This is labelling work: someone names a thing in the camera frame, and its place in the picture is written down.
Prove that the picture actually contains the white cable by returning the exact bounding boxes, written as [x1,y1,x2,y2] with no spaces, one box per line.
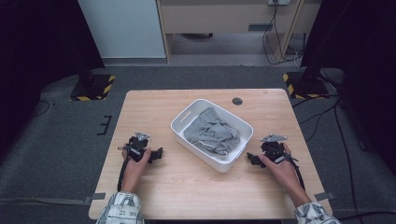
[293,49,305,68]

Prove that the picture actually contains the white plastic bin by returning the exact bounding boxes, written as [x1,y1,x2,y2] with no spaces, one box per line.
[170,98,254,174]

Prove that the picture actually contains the black stand with striped base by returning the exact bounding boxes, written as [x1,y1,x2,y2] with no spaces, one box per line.
[282,59,332,101]
[69,60,117,103]

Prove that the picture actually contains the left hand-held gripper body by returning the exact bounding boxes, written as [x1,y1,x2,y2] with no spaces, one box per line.
[117,132,151,163]

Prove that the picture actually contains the black curtain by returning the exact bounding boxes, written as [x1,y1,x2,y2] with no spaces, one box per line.
[0,0,106,162]
[300,0,396,176]

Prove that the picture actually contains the thin black floor cable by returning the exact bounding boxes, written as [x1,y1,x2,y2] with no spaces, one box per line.
[31,99,56,119]

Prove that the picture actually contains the grey shorts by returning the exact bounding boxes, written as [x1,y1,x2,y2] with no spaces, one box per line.
[182,106,241,157]

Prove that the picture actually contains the black power cable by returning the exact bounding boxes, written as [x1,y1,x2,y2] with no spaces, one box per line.
[262,2,304,66]

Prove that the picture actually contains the long black floor cable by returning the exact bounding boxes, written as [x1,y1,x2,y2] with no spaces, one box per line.
[332,99,362,224]

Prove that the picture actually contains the looped black floor cable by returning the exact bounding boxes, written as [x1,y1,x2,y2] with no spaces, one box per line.
[292,94,340,143]

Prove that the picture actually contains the grey tape piece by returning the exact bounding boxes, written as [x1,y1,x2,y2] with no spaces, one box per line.
[83,192,106,204]
[314,191,337,202]

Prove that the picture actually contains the person's left hand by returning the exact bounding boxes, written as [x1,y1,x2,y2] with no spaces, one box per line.
[120,147,153,192]

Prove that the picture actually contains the person's right hand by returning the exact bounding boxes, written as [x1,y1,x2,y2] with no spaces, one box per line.
[258,143,305,198]

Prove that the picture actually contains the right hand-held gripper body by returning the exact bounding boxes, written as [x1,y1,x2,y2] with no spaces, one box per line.
[260,133,289,164]

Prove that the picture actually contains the white cabinet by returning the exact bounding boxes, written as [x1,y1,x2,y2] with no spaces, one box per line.
[78,0,167,60]

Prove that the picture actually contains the right hand-held gripper black cable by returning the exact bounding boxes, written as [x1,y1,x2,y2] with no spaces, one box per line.
[284,153,306,191]

